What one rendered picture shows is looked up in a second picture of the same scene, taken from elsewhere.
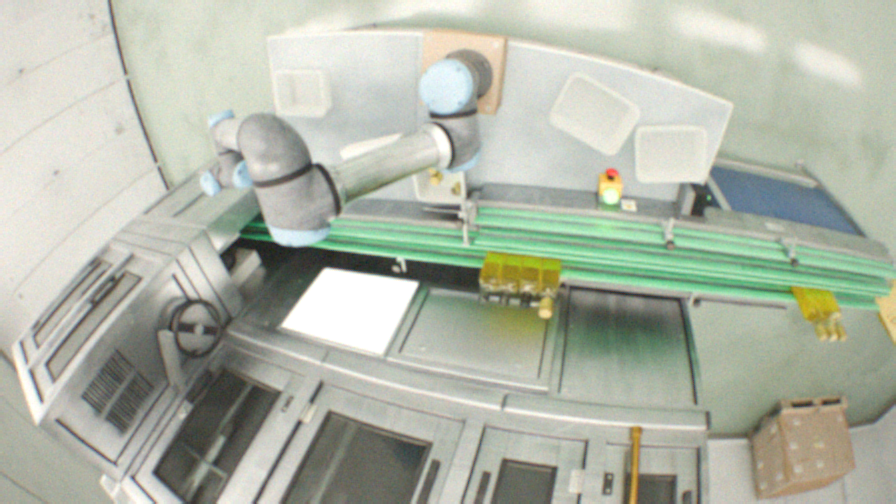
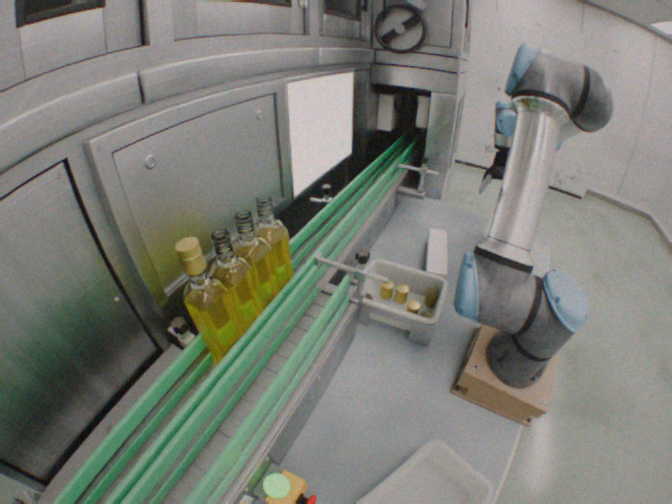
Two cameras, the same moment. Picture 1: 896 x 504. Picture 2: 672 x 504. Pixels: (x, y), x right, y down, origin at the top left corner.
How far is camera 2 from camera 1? 0.62 m
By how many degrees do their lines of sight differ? 30
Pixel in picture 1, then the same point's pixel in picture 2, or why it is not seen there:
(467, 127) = (520, 300)
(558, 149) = (368, 442)
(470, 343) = (218, 153)
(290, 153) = (602, 92)
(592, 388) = (18, 213)
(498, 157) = (383, 365)
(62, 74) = not seen: hidden behind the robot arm
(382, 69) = not seen: hidden behind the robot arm
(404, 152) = (539, 201)
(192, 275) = (435, 59)
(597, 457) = not seen: outside the picture
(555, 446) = (30, 61)
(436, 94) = (564, 282)
